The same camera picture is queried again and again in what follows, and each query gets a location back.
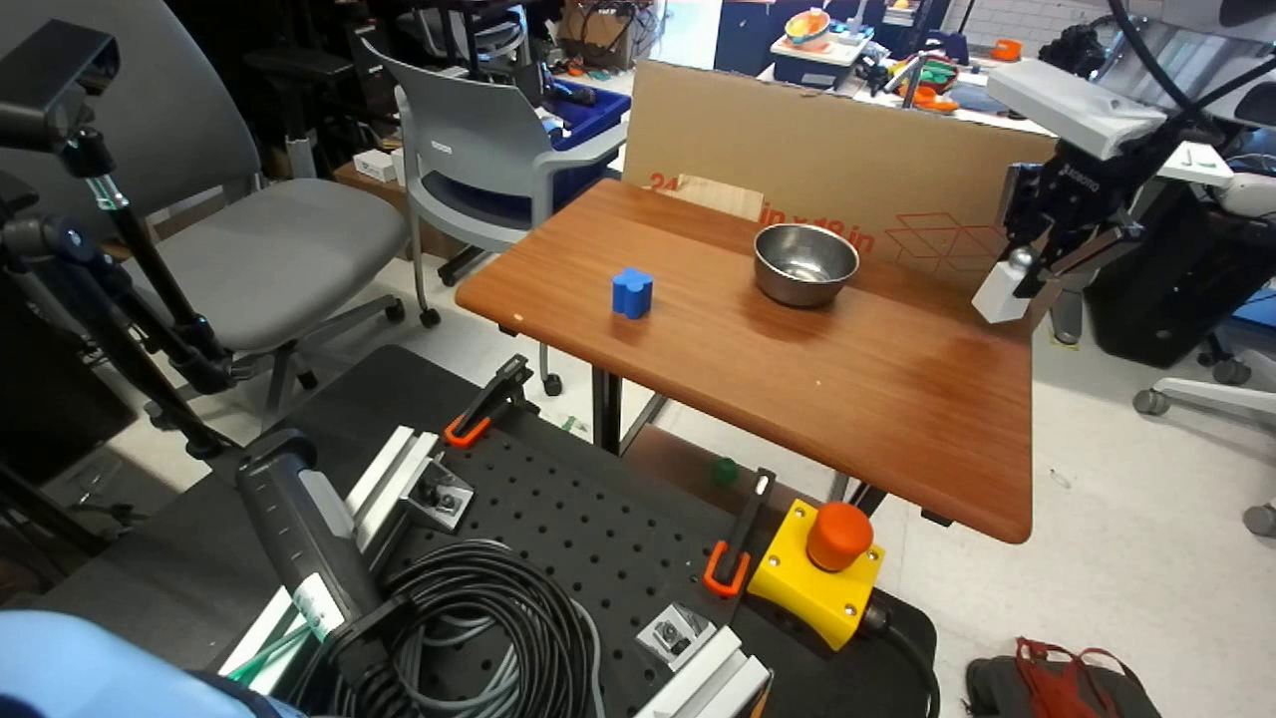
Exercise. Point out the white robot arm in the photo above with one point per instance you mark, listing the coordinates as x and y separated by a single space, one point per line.
1109 114

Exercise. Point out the grey padded office chair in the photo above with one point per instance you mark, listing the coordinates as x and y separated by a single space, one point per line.
255 244

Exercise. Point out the grey plastic armchair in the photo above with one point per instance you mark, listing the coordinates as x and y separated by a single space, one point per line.
484 159

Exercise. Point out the tray with orange objects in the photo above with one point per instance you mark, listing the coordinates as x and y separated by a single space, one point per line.
806 26

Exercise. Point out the blue plastic bin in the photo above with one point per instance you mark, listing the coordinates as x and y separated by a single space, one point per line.
595 114

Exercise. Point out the stainless steel bowl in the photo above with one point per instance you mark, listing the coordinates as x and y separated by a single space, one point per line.
802 263

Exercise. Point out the white chair wheel base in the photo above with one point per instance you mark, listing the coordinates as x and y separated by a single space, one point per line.
1217 398

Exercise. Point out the brown cardboard board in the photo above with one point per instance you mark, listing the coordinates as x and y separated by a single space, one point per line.
822 143

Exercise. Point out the aluminium rail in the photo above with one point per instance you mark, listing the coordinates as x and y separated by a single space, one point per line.
344 530
704 680

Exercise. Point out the blue plastic object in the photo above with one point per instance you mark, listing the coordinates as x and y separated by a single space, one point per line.
106 672

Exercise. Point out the white side table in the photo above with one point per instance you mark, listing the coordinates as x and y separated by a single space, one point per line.
831 55

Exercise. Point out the orange black clamp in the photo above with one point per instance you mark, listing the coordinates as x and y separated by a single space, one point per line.
737 539
484 398

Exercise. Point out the black camera tripod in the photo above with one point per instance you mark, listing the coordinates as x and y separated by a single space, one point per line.
112 254

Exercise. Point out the blue cube block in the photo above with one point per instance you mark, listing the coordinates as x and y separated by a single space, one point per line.
633 291

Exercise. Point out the black perforated base board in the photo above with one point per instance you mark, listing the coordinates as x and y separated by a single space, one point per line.
599 521

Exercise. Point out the black table leg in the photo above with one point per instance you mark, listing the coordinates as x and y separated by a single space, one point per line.
609 406

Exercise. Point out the white salt shaker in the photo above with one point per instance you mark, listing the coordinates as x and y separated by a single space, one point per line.
1004 297

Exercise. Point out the grey black control box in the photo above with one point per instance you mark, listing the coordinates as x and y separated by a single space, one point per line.
310 530

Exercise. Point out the yellow emergency stop button box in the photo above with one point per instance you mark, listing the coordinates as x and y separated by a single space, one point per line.
817 577

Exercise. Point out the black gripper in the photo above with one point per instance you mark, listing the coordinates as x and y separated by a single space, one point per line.
1057 199

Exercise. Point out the red black bag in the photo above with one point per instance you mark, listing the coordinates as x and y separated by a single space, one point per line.
1064 680

